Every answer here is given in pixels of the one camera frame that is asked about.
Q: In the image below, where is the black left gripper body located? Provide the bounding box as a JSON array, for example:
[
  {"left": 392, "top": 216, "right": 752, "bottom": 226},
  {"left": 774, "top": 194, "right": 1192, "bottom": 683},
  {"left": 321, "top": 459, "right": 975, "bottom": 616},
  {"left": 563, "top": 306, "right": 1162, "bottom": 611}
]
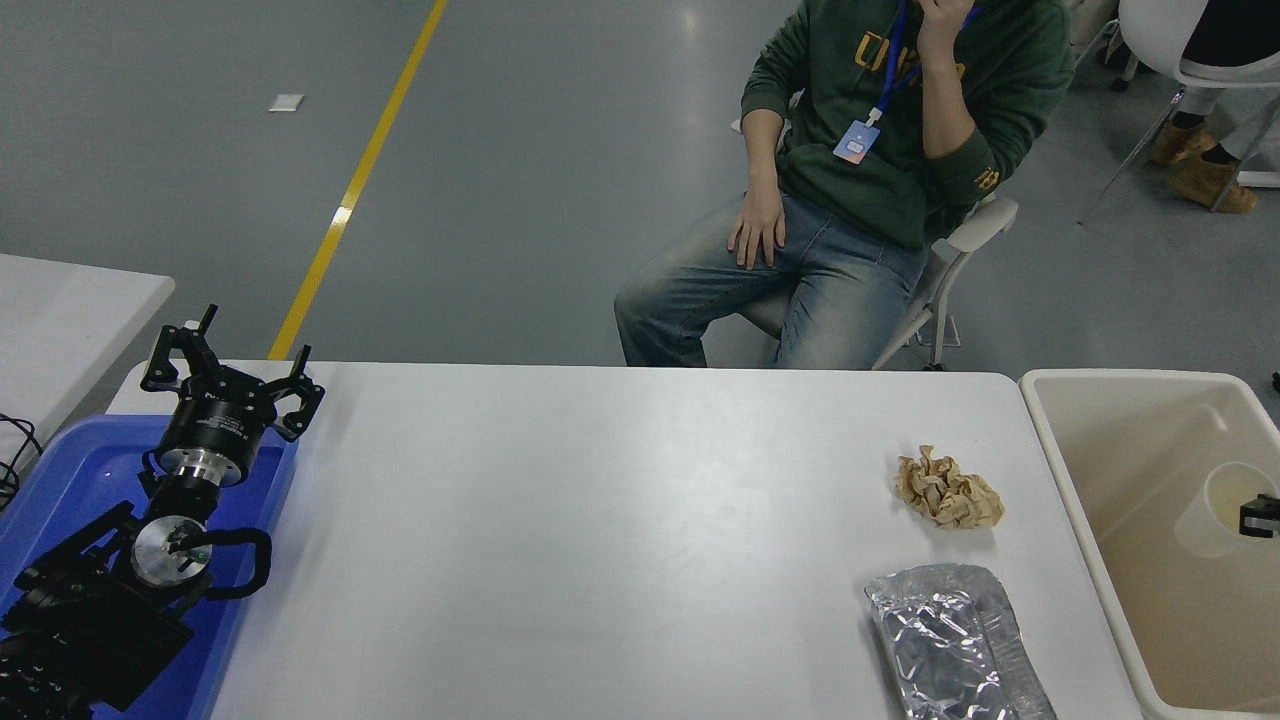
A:
[{"left": 157, "top": 385, "right": 276, "bottom": 471}]

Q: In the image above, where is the white paper cup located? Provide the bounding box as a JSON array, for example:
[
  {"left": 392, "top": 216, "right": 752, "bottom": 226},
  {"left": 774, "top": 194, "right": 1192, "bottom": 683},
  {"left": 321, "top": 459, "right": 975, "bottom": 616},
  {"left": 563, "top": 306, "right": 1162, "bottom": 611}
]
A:
[{"left": 1175, "top": 461, "right": 1280, "bottom": 559}]

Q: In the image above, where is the tan paper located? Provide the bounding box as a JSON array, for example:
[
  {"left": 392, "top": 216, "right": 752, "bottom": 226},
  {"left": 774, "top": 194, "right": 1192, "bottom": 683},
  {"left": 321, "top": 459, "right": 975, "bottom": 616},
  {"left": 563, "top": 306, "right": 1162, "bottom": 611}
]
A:
[{"left": 894, "top": 445, "right": 1005, "bottom": 531}]

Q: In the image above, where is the person's right hand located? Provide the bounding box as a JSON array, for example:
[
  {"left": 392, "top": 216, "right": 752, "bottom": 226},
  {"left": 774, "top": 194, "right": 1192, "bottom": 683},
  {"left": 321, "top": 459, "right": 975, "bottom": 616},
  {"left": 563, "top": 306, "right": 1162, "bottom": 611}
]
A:
[{"left": 728, "top": 188, "right": 788, "bottom": 271}]

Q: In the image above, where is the person's left hand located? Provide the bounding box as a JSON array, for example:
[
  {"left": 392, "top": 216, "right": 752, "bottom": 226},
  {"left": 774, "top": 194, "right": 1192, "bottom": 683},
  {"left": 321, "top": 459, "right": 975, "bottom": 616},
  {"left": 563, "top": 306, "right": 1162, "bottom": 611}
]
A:
[{"left": 915, "top": 0, "right": 978, "bottom": 46}]

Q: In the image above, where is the white side table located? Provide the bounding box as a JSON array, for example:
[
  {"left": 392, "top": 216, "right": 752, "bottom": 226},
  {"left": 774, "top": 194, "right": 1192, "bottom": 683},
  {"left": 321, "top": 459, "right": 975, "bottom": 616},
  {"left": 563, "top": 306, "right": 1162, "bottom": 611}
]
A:
[{"left": 0, "top": 252, "right": 176, "bottom": 456}]

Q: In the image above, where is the large pale plastic bin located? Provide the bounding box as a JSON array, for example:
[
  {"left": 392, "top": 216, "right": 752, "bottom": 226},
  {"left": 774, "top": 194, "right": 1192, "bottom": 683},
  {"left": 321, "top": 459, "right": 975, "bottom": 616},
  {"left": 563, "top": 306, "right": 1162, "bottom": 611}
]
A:
[{"left": 1019, "top": 368, "right": 1280, "bottom": 720}]

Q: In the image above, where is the blue plastic tray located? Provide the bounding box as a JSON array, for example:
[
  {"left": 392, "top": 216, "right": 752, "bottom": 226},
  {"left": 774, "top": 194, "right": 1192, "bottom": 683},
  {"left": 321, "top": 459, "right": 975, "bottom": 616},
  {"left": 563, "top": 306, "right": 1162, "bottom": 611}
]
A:
[{"left": 0, "top": 415, "right": 301, "bottom": 720}]

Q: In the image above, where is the tan boot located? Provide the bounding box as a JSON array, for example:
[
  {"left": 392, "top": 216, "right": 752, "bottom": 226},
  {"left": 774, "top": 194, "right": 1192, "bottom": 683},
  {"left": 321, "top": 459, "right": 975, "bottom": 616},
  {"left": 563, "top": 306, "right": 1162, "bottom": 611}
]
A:
[
  {"left": 1168, "top": 158, "right": 1259, "bottom": 214},
  {"left": 1150, "top": 120, "right": 1216, "bottom": 166}
]

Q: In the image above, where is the white and grey chair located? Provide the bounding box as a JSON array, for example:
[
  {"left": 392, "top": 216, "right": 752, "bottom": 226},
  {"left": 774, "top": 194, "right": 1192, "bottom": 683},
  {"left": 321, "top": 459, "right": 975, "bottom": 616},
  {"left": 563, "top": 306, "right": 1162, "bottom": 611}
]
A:
[{"left": 733, "top": 90, "right": 1021, "bottom": 373}]

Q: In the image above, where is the person with tan boots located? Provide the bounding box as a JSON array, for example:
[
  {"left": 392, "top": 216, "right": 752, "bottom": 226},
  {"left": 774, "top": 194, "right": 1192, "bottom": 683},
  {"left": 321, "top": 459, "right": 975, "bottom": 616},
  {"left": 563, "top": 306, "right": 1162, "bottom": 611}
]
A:
[{"left": 1150, "top": 0, "right": 1280, "bottom": 214}]

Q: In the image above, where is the seated person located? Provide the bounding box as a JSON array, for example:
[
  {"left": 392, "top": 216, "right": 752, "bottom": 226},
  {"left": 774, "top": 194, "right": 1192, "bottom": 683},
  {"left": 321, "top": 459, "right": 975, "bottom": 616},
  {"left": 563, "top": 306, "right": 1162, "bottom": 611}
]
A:
[{"left": 613, "top": 0, "right": 1076, "bottom": 371}]

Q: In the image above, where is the white shell chair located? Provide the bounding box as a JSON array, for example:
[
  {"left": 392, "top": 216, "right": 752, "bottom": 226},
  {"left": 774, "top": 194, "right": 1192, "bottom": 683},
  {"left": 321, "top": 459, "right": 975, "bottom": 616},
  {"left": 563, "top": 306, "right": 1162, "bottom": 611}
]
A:
[{"left": 1078, "top": 0, "right": 1280, "bottom": 226}]

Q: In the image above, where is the black cable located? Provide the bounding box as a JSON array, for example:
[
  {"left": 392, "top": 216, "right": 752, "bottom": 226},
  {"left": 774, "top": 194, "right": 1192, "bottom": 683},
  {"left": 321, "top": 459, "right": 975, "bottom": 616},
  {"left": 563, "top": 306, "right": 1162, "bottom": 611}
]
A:
[{"left": 0, "top": 413, "right": 43, "bottom": 513}]

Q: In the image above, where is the blue lanyard with badge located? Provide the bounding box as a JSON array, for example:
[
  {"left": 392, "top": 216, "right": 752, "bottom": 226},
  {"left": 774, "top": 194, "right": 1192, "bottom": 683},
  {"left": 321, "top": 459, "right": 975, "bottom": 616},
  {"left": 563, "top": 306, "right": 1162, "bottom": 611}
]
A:
[{"left": 833, "top": 0, "right": 981, "bottom": 166}]

